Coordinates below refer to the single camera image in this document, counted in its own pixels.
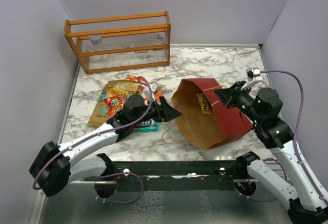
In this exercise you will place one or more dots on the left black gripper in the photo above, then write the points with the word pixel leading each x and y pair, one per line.
pixel 164 112

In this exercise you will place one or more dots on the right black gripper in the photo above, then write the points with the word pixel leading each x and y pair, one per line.
pixel 228 96

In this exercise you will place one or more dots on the teal Fox's candy bag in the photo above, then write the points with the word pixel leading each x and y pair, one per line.
pixel 147 126

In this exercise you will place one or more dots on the orange silver snack packet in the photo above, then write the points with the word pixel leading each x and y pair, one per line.
pixel 157 93

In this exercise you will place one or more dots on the red brown paper bag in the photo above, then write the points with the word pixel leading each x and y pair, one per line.
pixel 222 127

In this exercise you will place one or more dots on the orange white snack packet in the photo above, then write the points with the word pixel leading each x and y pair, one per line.
pixel 135 79

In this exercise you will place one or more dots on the red pretzel snack bag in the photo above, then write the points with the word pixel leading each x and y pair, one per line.
pixel 115 104

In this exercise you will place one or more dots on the gold teal chips bag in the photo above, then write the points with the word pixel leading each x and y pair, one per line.
pixel 113 88

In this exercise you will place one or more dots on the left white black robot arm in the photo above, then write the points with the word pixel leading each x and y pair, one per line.
pixel 53 166

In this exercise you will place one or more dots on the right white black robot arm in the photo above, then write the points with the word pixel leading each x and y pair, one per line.
pixel 303 195

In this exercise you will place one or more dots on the yellow M&M's candy bag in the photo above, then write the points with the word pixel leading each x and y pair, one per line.
pixel 204 104

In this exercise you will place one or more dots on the orange wooden rack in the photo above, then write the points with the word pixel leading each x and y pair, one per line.
pixel 128 42

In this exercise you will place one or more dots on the small patterned cup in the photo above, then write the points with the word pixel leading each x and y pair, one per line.
pixel 96 39

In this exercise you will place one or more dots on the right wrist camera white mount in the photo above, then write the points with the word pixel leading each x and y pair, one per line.
pixel 254 77

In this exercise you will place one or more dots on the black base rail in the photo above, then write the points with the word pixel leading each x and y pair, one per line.
pixel 131 176

